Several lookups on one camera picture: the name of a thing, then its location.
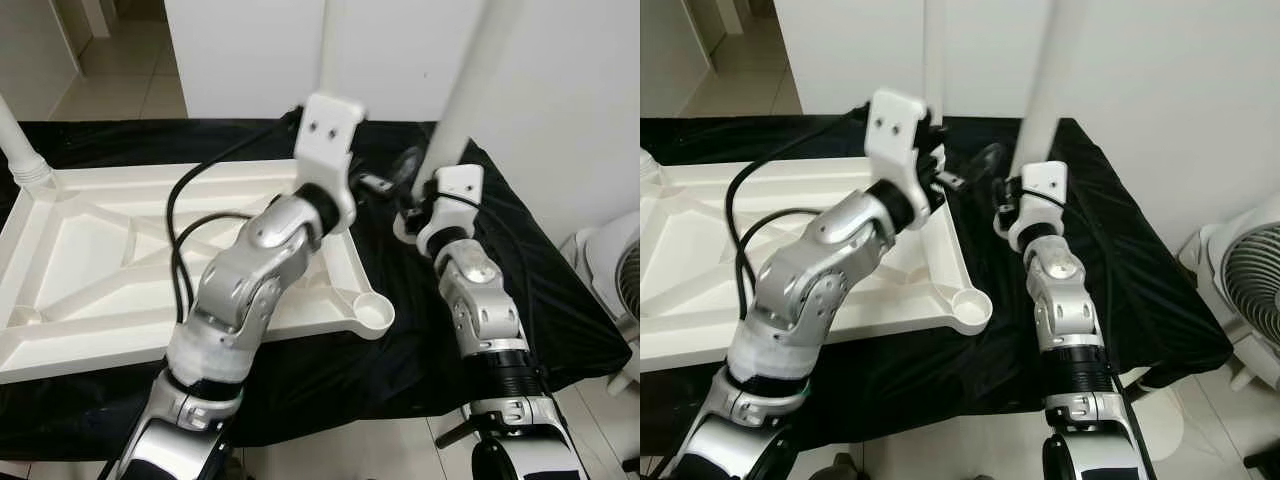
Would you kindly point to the black tablecloth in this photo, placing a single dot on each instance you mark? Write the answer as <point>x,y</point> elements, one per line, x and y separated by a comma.
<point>1180,300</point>
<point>560,300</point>

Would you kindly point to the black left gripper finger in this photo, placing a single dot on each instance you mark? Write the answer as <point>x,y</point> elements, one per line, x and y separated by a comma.
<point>985,162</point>
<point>405,168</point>

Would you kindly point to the white round floor base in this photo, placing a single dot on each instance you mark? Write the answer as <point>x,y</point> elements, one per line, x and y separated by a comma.
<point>1158,420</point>

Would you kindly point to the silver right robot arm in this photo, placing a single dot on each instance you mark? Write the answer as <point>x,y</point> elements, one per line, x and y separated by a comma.
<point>485,320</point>
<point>1070,320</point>

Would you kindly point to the white plastic table leg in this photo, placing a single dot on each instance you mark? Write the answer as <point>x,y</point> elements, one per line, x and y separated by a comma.
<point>933,50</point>
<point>22,150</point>
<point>648,170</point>
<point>335,50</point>
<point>470,80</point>
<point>1050,80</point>

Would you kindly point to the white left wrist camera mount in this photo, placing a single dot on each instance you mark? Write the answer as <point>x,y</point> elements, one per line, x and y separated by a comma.
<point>325,135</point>
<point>895,125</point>

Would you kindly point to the white plastic table top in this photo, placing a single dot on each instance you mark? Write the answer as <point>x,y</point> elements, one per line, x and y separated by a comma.
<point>700,260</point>
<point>90,260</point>

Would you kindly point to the grey robot foot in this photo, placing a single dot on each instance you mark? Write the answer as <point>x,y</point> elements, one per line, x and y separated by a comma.
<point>842,468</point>
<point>235,468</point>

